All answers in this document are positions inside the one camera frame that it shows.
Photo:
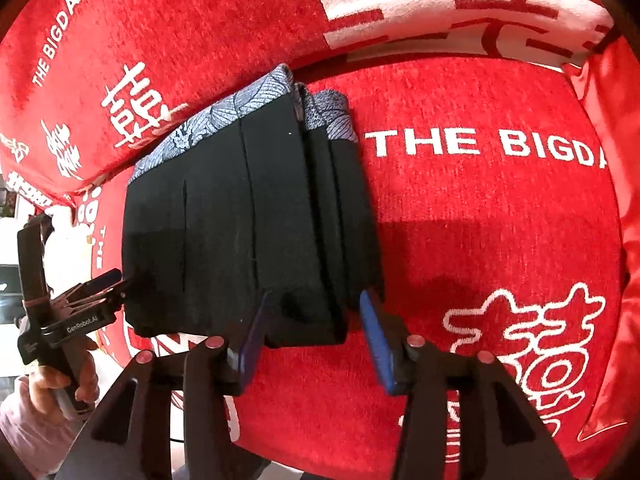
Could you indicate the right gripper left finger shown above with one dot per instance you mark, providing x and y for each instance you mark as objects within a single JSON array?
[{"x": 163, "y": 404}]

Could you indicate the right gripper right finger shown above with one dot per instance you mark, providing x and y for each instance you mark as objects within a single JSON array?
[{"x": 466, "y": 407}]

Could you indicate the black pants patterned waistband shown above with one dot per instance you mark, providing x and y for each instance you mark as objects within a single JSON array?
[{"x": 261, "y": 195}]

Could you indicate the pink sleeved left forearm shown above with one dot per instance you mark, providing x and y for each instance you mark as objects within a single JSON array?
[{"x": 40, "y": 445}]

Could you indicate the person's left hand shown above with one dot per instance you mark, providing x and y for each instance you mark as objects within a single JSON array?
[{"x": 45, "y": 380}]

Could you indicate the red sofa seat cushion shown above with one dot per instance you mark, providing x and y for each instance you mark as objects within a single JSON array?
[{"x": 499, "y": 230}]

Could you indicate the red sofa back cushion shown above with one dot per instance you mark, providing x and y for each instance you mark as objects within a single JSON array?
[{"x": 86, "y": 84}]

